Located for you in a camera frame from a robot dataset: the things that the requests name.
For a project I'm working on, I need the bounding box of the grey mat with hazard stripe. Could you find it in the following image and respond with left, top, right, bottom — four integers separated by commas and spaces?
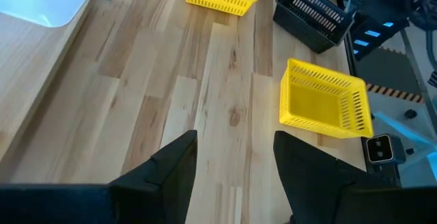
351, 44, 427, 104

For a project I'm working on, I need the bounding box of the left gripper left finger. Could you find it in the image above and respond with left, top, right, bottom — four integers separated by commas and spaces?
109, 130, 198, 224

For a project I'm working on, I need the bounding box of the small black table camera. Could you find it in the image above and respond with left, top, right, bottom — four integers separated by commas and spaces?
361, 133, 407, 165

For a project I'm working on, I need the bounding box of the clear plastic storage bin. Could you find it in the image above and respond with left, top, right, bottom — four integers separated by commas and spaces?
0, 0, 98, 29

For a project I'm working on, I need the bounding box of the black device with blue lights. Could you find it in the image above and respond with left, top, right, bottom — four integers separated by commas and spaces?
350, 10, 410, 61

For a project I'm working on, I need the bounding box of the black slotted plastic basket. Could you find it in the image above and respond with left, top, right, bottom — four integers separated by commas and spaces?
272, 0, 356, 55

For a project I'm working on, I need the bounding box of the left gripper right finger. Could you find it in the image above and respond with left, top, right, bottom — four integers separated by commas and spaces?
272, 130, 352, 224

